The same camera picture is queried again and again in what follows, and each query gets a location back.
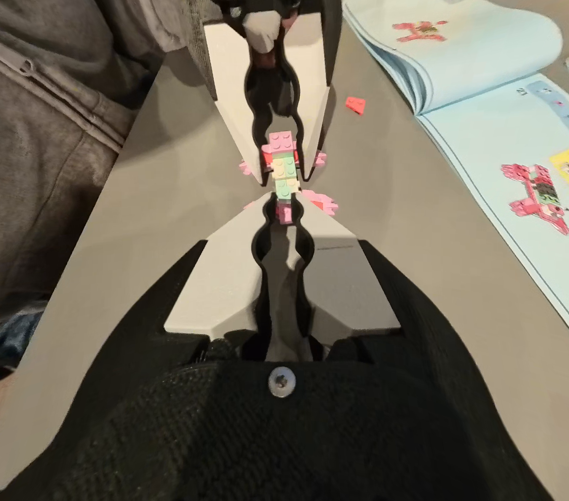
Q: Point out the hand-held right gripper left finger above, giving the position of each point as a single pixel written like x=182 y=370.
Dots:
x=213 y=287

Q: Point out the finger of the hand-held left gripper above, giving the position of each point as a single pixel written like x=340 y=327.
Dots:
x=229 y=78
x=311 y=65

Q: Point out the small red toy brick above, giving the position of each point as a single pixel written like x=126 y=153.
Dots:
x=356 y=105

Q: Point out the person's blue jeans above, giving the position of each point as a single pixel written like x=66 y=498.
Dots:
x=17 y=338

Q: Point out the open light blue instruction booklet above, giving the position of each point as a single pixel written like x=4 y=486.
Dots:
x=466 y=43

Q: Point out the pink toy brick model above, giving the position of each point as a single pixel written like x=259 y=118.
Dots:
x=284 y=172

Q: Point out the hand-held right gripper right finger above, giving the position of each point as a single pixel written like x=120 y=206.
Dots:
x=351 y=287

